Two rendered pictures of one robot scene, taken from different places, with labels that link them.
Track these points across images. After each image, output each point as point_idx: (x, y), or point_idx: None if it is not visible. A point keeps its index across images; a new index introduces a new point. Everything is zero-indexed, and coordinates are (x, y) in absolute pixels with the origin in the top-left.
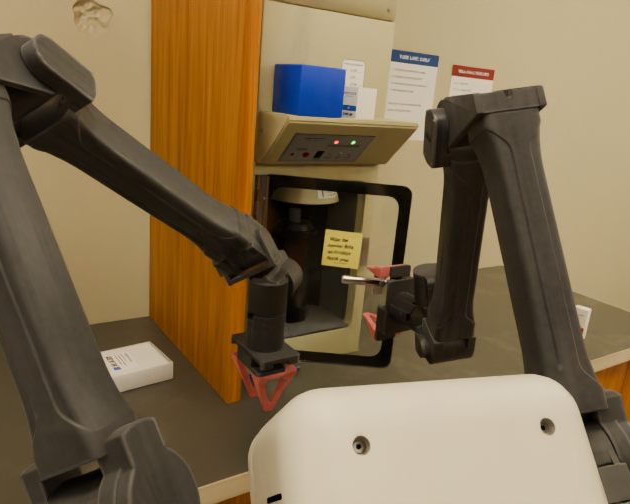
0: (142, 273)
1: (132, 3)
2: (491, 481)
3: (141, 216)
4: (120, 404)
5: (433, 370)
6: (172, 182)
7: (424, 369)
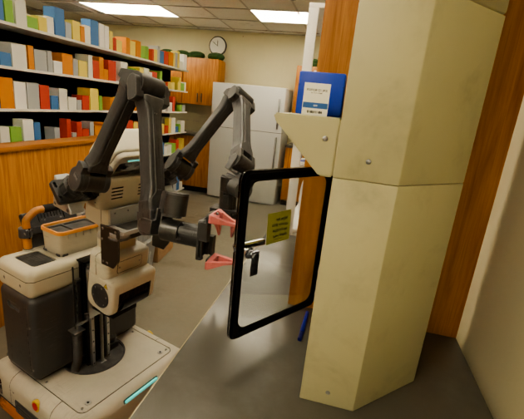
0: (473, 299)
1: None
2: None
3: (487, 248)
4: (185, 150)
5: (208, 416)
6: (235, 125)
7: (218, 411)
